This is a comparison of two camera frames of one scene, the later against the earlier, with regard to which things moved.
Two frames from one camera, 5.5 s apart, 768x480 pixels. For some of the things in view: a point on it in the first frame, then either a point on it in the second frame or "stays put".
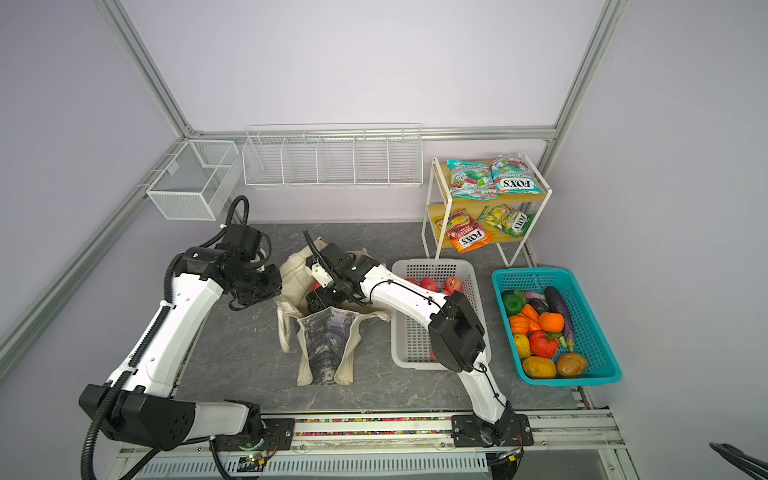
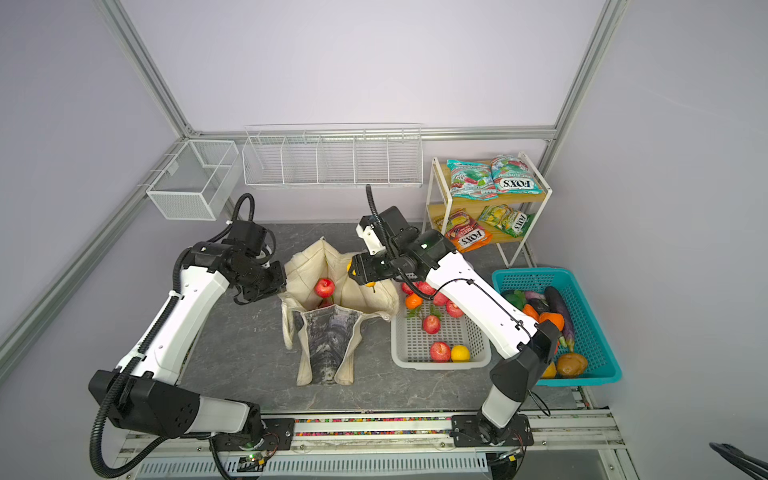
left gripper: [274, 289] stays put
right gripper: [319, 298] to [367, 268]
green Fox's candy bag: [506, 219] stays put
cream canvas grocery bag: [324, 339] stays put
